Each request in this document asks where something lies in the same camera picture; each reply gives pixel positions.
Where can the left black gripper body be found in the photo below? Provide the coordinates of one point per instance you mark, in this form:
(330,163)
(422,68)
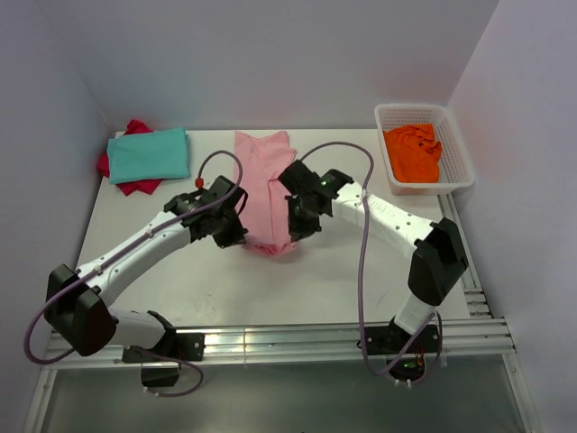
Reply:
(229,230)

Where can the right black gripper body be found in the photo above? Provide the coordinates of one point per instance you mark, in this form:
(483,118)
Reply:
(302,220)

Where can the pink t-shirt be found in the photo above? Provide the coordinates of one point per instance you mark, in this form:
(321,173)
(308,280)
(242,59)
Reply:
(265,215)

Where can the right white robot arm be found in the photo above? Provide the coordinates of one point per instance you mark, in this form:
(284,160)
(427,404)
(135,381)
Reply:
(435,249)

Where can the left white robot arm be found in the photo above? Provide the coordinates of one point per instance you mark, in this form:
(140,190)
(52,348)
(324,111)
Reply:
(80,301)

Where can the teal folded t-shirt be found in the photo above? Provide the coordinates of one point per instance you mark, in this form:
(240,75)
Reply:
(162,155)

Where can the orange t-shirt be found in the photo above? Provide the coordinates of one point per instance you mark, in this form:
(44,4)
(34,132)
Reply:
(414,153)

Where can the red folded t-shirt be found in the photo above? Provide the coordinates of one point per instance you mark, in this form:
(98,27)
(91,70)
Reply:
(144,186)

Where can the white plastic basket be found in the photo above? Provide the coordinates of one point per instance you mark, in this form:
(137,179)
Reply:
(455,167)

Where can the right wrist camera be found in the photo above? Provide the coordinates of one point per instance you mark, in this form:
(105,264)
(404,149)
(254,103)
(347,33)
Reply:
(298,179)

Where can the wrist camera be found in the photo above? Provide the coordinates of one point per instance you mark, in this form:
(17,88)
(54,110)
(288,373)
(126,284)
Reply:
(298,179)
(221,187)

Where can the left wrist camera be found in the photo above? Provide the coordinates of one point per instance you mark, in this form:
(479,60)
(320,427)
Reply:
(221,187)

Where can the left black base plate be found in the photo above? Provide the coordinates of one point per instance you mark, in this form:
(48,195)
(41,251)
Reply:
(181,346)

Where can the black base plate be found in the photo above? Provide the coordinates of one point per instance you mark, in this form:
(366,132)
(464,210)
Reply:
(387,340)
(181,346)

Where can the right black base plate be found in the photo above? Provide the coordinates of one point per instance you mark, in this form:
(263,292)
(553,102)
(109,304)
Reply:
(387,340)

